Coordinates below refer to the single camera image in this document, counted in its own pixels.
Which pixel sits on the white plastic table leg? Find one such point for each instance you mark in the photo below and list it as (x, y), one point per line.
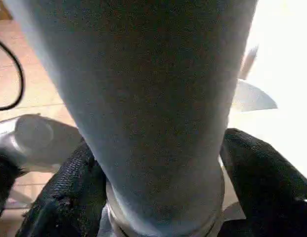
(143, 98)

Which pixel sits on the white plastic table top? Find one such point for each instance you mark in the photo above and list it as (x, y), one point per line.
(286, 61)

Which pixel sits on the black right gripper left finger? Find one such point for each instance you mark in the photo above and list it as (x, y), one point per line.
(69, 192)

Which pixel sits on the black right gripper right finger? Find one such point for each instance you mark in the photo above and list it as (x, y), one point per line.
(272, 187)

